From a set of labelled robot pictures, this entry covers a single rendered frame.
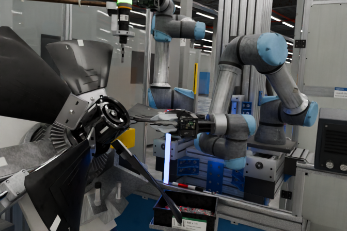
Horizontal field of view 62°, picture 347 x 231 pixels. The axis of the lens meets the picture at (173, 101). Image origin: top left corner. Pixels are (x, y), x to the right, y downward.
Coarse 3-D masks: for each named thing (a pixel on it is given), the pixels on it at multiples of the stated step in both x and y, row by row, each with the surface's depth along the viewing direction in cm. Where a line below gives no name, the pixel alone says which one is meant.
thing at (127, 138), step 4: (128, 128) 137; (132, 128) 139; (124, 132) 132; (128, 132) 135; (132, 132) 138; (120, 136) 132; (124, 136) 132; (128, 136) 135; (132, 136) 138; (120, 140) 132; (124, 140) 133; (128, 140) 135; (132, 140) 138; (124, 144) 133; (128, 144) 135; (132, 144) 138
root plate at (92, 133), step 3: (93, 129) 76; (90, 132) 74; (93, 132) 77; (90, 135) 73; (93, 135) 77; (87, 138) 72; (90, 138) 74; (90, 141) 75; (93, 141) 78; (90, 144) 75; (93, 144) 78; (90, 150) 76; (93, 150) 79; (90, 153) 76; (90, 156) 76; (93, 156) 79
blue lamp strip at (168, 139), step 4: (168, 136) 124; (168, 140) 124; (168, 144) 124; (168, 148) 124; (168, 152) 125; (168, 156) 125; (168, 160) 125; (168, 164) 125; (164, 168) 126; (168, 168) 125; (164, 172) 126; (168, 172) 125; (164, 176) 126; (164, 180) 126
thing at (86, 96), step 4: (100, 88) 91; (88, 92) 90; (92, 92) 90; (96, 92) 90; (100, 92) 90; (104, 92) 90; (80, 96) 89; (84, 96) 89; (88, 96) 89; (96, 96) 89; (88, 100) 88; (96, 100) 88
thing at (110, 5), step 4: (108, 4) 87; (112, 4) 88; (116, 4) 88; (108, 8) 88; (112, 8) 88; (116, 8) 89; (108, 12) 87; (112, 12) 87; (116, 12) 88; (112, 16) 88; (116, 16) 88; (112, 20) 88; (116, 20) 88; (112, 24) 88; (116, 24) 88; (112, 28) 88; (116, 28) 88; (112, 32) 89; (116, 32) 87; (120, 32) 87; (124, 32) 87; (128, 32) 87; (132, 32) 89; (116, 36) 92; (132, 36) 90
